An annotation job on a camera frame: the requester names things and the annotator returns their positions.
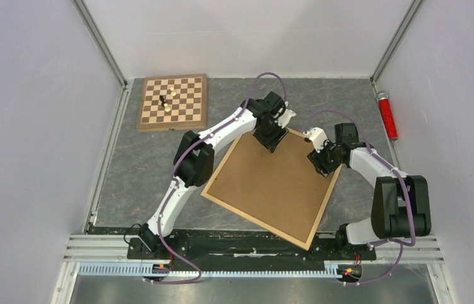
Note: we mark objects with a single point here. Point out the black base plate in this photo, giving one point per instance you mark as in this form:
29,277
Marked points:
213,250

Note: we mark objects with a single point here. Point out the wooden picture frame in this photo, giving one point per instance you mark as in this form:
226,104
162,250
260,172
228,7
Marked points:
207,195

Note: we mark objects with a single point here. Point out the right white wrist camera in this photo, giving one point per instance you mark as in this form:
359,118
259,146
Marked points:
317,137

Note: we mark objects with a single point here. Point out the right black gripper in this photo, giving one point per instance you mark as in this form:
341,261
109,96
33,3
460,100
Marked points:
318,161

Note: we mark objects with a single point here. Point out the black chess piece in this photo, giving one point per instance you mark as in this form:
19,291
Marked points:
162,100

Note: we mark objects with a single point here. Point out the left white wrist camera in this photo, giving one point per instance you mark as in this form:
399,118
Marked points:
284,118

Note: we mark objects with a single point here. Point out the wooden chessboard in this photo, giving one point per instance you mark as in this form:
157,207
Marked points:
189,105

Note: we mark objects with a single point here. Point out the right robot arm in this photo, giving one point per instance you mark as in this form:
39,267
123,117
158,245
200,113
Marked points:
400,210

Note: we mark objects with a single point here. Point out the red glitter microphone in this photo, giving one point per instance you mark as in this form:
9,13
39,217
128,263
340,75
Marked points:
382,98

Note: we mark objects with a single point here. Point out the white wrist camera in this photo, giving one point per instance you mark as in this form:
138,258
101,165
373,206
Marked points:
317,137
284,118

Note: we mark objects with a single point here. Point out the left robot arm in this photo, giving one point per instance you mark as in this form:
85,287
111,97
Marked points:
194,166

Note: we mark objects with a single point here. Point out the white slotted cable duct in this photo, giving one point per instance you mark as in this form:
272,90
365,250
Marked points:
141,269

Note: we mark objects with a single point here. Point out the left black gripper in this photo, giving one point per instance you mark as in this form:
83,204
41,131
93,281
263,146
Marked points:
270,143

